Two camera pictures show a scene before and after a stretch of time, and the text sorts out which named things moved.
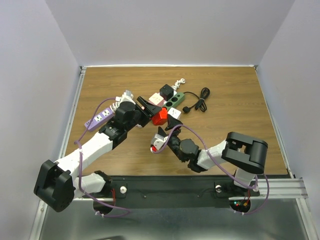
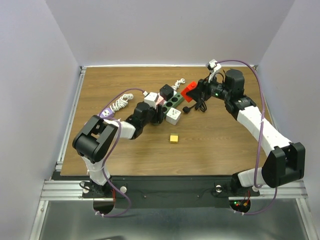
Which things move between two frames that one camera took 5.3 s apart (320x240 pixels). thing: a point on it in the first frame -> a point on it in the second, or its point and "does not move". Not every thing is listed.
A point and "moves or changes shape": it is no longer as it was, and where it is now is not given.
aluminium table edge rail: (71, 111) does not move
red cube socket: (161, 117) moves or changes shape
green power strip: (173, 101) does not move
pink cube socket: (157, 99) does not move
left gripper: (154, 109) -> (157, 117)
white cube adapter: (174, 112) does not move
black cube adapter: (166, 91) does not move
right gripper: (172, 122) -> (203, 85)
